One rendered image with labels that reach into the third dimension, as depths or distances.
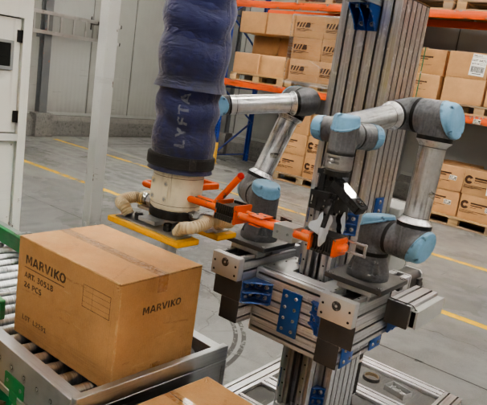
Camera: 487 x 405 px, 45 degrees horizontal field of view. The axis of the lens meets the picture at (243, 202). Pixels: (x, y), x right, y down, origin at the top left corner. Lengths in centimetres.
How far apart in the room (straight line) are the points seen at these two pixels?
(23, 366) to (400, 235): 138
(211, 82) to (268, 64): 870
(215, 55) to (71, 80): 1065
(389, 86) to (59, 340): 153
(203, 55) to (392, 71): 76
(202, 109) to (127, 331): 79
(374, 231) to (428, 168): 28
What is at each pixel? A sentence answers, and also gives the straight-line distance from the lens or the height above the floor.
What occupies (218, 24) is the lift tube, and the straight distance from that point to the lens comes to 185.
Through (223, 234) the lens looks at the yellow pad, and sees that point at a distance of 197.
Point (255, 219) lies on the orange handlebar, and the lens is 174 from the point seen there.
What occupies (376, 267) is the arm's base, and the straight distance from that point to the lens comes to 209.
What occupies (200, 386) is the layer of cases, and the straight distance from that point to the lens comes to 224.
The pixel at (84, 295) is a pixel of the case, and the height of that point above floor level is 85.
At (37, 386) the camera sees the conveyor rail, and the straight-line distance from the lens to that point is 221.
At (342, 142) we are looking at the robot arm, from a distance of 157.
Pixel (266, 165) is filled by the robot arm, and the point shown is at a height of 132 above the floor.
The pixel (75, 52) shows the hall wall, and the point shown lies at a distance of 1245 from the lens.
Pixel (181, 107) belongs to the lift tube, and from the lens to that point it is 185.
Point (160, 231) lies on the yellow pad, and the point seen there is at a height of 115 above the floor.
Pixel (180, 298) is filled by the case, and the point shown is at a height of 84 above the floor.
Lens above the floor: 166
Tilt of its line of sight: 12 degrees down
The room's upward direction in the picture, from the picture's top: 8 degrees clockwise
